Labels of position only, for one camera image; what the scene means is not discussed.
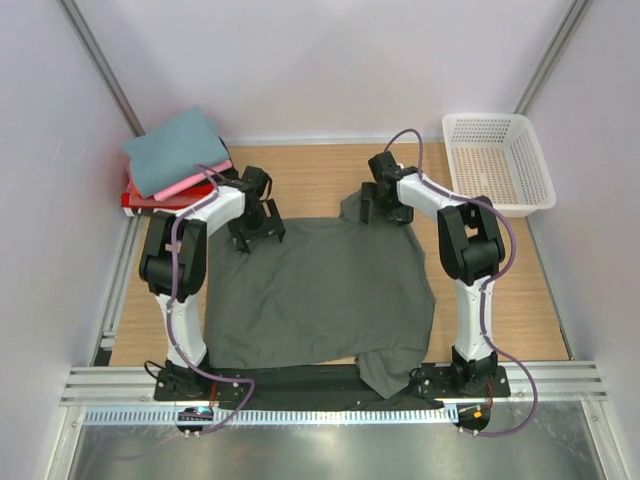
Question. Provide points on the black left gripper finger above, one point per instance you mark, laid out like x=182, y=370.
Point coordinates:
x=273, y=223
x=243, y=239

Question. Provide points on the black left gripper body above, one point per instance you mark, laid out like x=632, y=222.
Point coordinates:
x=251, y=221

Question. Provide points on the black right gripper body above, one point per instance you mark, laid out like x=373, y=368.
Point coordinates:
x=390, y=210

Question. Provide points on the dark grey t shirt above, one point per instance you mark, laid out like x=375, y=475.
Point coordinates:
x=331, y=288

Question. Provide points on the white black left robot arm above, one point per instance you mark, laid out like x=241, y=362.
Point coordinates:
x=174, y=258

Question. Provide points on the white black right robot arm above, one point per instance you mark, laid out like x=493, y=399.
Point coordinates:
x=470, y=247

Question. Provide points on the folded black t shirt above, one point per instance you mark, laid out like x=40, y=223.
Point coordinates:
x=227, y=172

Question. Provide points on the folded pink t shirt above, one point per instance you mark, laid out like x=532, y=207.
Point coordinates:
x=192, y=180

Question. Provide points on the folded teal t shirt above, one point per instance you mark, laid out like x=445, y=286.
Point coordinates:
x=173, y=152

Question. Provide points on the white plastic mesh basket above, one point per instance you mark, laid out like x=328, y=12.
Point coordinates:
x=498, y=155

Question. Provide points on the folded red t shirt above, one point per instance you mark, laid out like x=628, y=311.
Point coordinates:
x=131, y=197

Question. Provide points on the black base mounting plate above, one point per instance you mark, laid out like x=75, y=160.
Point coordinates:
x=330, y=388

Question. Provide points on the slotted grey cable duct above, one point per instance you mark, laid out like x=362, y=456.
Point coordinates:
x=200, y=416

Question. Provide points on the right aluminium frame post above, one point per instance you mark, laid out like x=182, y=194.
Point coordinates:
x=561, y=38

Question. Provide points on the aluminium front frame rail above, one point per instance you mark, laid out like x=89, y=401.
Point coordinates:
x=100, y=386

